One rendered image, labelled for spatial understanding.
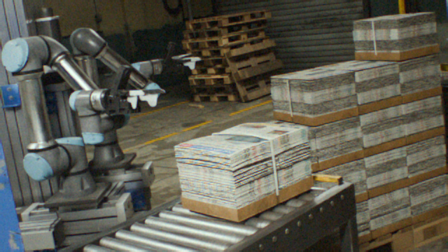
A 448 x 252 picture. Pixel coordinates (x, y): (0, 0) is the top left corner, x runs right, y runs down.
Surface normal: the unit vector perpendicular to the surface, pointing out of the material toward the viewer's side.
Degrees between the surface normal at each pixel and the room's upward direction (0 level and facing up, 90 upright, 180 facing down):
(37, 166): 98
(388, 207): 90
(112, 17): 90
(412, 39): 90
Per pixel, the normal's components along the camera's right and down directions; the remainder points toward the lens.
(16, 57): -0.54, 0.11
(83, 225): -0.07, 0.21
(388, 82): 0.47, 0.11
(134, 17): 0.74, 0.04
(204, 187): -0.73, 0.23
